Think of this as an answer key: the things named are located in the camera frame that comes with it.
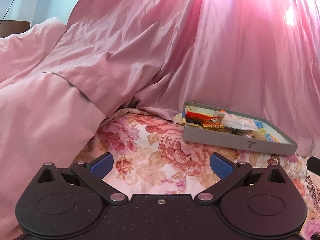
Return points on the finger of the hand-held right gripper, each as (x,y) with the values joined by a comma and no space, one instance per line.
(314,166)

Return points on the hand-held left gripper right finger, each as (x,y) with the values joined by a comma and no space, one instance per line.
(221,166)

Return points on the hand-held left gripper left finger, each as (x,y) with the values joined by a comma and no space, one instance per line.
(102,166)

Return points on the grey cardboard box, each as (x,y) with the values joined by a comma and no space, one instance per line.
(225,140)

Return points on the gold orange snack packet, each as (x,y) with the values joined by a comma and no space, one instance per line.
(212,124)

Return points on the white printed snack packet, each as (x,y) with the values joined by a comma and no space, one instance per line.
(240,123)

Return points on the light blue candy packet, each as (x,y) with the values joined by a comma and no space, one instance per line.
(258,125)

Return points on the red snack packet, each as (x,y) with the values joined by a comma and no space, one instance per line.
(197,115)

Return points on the floral bed sheet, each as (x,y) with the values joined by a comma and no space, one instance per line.
(150,142)

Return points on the pink quilt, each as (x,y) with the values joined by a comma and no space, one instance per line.
(37,105)

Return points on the pink curtain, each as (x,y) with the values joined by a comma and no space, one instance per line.
(200,42)

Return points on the brown wooden headboard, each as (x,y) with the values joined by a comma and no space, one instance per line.
(15,28)

